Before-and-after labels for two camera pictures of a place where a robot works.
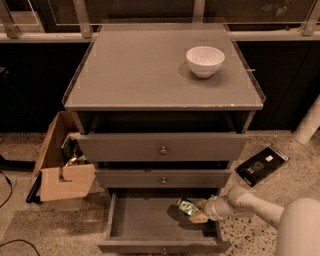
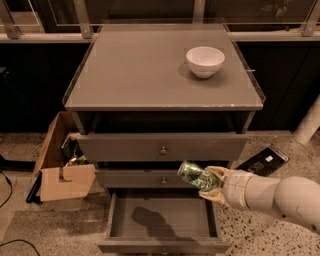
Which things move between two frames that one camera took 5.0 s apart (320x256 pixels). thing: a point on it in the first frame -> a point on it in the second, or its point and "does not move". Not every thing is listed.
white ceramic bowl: [205, 60] does not move
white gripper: [212, 208] -> [237, 190]
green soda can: [187, 206] -> [200, 177]
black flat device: [263, 164] does not move
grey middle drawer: [163, 178] does not move
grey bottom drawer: [148, 220] does not move
